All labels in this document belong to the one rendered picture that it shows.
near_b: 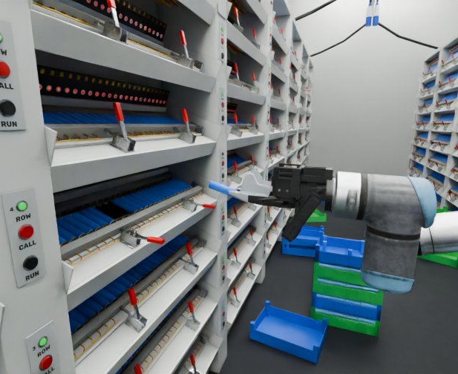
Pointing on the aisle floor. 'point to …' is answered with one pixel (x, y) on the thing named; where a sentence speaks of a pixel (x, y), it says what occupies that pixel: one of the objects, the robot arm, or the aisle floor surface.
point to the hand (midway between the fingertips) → (235, 194)
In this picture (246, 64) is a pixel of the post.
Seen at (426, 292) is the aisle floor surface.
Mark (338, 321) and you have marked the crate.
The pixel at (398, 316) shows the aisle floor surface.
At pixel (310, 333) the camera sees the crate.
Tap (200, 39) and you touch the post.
